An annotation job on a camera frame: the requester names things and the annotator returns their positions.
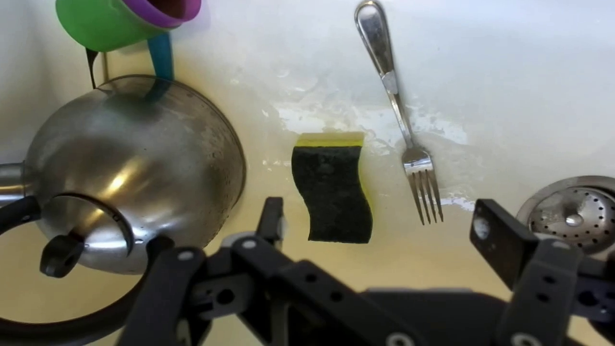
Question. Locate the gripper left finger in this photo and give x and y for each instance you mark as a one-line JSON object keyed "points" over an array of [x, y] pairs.
{"points": [[269, 283]]}

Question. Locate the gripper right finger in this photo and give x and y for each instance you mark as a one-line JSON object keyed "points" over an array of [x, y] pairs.
{"points": [[538, 269]]}

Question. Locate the metal sink drain strainer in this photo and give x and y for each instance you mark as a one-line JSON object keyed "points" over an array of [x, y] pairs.
{"points": [[574, 216]]}

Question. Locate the yellow sponge with dark scourer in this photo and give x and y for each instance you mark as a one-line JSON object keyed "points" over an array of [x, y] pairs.
{"points": [[334, 192]]}

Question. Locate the white sink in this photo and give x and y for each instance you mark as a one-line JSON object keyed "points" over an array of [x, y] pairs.
{"points": [[307, 96]]}

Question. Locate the stainless steel kettle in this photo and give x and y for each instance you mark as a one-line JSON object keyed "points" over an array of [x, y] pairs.
{"points": [[125, 178]]}

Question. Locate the silver metal fork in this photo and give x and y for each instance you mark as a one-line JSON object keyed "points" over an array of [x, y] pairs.
{"points": [[395, 105]]}

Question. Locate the green cup with purple rim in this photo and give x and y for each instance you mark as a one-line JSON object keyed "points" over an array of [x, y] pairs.
{"points": [[120, 19]]}

